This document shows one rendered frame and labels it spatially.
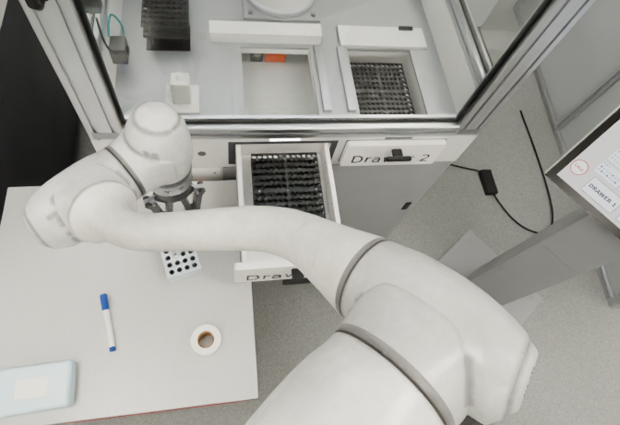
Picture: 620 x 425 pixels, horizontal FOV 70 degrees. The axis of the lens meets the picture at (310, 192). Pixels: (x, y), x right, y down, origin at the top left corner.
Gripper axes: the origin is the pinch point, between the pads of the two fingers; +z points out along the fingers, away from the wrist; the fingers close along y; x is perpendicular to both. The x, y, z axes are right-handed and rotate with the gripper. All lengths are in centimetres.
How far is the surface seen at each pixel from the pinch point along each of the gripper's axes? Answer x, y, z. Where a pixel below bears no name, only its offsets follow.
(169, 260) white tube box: -6.3, -5.5, 8.9
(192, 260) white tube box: -7.1, -0.2, 12.1
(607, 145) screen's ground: -22, 105, -19
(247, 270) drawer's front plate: -18.6, 10.5, -3.4
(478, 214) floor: -5, 141, 89
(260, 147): 13.9, 25.3, 1.1
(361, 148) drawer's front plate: 4, 50, -3
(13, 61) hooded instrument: 80, -36, 21
